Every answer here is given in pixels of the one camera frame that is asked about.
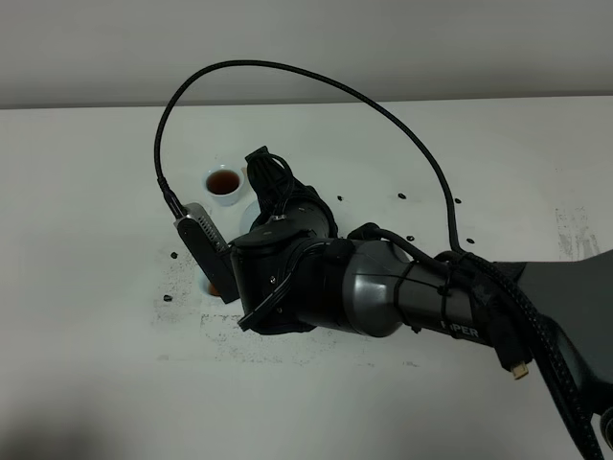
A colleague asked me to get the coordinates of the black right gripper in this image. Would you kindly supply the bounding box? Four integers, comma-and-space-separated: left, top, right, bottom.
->
229, 195, 355, 336

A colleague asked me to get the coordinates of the light blue porcelain teapot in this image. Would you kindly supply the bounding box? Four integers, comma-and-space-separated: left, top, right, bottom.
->
238, 200, 261, 236

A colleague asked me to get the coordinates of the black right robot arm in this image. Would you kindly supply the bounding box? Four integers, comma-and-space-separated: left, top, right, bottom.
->
231, 203, 612, 459

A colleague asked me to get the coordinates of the near light blue teacup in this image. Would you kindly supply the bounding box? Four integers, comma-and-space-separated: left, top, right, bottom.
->
196, 273, 220, 298

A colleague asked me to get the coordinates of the light blue teacup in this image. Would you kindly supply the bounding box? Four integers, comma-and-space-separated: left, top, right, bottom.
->
196, 273, 220, 298
202, 164, 245, 207

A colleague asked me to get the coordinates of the far light blue teacup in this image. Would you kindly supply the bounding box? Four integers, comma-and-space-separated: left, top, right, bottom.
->
202, 164, 245, 207

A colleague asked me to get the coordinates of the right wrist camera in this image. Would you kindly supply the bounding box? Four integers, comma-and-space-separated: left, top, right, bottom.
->
174, 202, 239, 304

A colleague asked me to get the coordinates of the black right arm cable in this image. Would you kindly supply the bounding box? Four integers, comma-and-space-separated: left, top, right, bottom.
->
153, 58, 607, 460

